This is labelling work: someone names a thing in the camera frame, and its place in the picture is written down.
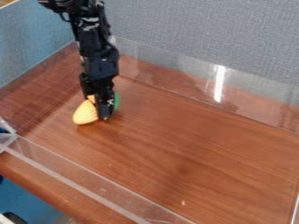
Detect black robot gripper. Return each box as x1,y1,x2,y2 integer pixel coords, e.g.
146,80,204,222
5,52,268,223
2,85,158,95
37,0,118,120

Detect yellow green toy corn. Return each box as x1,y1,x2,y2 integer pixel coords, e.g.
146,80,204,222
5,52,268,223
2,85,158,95
70,92,121,126

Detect clear acrylic left bracket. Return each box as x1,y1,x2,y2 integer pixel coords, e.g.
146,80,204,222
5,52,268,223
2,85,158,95
0,116,17,154

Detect clear acrylic front wall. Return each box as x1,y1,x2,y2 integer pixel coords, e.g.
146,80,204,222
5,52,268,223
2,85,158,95
3,135,194,224

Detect clear acrylic wall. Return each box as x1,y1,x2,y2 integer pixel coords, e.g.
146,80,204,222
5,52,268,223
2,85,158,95
3,135,194,224
116,38,299,135

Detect clear acrylic back wall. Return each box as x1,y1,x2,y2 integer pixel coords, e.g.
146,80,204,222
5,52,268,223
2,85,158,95
116,38,299,135

